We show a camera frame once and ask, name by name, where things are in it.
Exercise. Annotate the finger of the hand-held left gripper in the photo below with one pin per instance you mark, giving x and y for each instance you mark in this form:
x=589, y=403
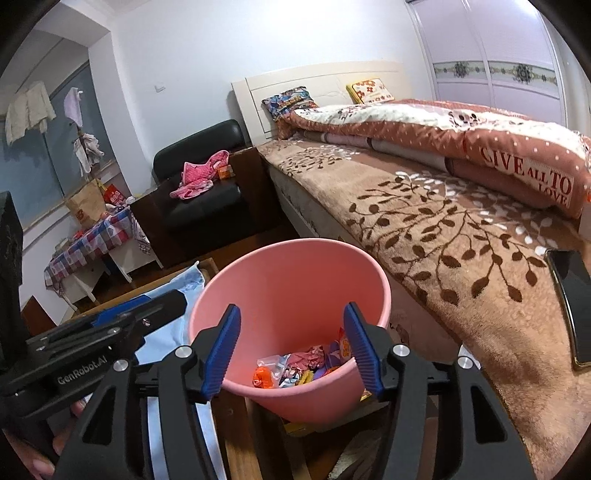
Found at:
x=157, y=314
x=120, y=310

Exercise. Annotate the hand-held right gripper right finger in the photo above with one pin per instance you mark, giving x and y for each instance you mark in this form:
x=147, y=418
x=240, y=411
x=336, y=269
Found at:
x=364, y=355

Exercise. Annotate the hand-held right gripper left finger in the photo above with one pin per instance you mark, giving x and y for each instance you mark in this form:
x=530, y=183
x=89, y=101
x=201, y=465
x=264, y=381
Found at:
x=221, y=360

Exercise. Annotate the golden snack wrapper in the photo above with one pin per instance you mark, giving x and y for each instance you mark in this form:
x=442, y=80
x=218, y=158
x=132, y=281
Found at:
x=346, y=346

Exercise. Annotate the orange plastic wrapper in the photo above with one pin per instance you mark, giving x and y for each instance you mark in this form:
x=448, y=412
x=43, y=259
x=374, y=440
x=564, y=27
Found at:
x=262, y=377

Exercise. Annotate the pink patterned wrapper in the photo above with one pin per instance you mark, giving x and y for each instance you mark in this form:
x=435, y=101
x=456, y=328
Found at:
x=307, y=356

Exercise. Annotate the clear plastic wrapper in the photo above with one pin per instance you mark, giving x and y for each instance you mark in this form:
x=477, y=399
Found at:
x=279, y=364

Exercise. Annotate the yellow snack wrapper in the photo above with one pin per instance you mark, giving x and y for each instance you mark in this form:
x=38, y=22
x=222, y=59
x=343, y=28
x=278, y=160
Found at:
x=305, y=376

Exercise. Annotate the pink plastic bucket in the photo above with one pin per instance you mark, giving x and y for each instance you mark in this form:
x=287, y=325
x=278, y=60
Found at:
x=286, y=286

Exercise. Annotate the person's left hand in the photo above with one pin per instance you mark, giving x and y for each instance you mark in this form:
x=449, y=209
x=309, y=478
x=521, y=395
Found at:
x=32, y=461

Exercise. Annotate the white side table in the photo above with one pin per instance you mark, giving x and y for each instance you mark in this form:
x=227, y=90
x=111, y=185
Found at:
x=134, y=265

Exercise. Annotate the white patterned cloth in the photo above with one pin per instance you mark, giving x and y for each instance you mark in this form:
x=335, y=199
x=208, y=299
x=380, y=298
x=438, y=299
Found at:
x=141, y=233

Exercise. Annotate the black leather armchair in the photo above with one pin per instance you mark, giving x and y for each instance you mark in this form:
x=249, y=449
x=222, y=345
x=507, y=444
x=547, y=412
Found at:
x=203, y=217

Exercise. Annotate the brown paper bag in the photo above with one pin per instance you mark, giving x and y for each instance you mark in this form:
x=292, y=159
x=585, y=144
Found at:
x=85, y=205

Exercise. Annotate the red plastic bag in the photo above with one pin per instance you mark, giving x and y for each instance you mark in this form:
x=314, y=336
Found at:
x=113, y=196

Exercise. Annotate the pink cloth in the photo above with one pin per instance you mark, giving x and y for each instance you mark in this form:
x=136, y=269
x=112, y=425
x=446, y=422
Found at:
x=196, y=177

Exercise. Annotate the bed with brown blanket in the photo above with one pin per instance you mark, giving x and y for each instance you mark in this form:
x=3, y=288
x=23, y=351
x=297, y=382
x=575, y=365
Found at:
x=415, y=221

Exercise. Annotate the small orange box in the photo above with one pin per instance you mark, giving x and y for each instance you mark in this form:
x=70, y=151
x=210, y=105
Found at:
x=226, y=172

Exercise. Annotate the hanging white rags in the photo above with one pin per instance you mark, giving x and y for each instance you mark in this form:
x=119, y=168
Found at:
x=90, y=150

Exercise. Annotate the blue window blind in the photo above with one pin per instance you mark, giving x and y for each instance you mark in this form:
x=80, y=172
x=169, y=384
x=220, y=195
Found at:
x=27, y=175

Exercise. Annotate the hanging purple cloth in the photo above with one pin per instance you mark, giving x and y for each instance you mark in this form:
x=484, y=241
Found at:
x=74, y=106

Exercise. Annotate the black smartphone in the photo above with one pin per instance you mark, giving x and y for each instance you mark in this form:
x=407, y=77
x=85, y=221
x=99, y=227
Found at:
x=575, y=300

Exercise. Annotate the hanging white jacket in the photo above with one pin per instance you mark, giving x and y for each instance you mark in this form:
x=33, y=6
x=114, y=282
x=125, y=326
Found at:
x=30, y=110

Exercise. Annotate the dotted pink quilt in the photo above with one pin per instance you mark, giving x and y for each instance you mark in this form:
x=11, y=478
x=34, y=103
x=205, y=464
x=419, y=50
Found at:
x=415, y=124

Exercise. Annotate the colourful printed pillow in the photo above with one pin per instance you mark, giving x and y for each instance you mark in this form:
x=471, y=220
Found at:
x=288, y=104

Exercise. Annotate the yellow flower pillow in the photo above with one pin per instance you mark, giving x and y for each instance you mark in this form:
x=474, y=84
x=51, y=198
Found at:
x=369, y=90

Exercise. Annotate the cream wooden bed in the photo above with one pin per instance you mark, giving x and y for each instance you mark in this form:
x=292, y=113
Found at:
x=323, y=81

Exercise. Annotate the white wardrobe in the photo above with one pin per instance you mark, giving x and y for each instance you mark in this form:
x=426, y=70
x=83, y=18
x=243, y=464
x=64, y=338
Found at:
x=485, y=37

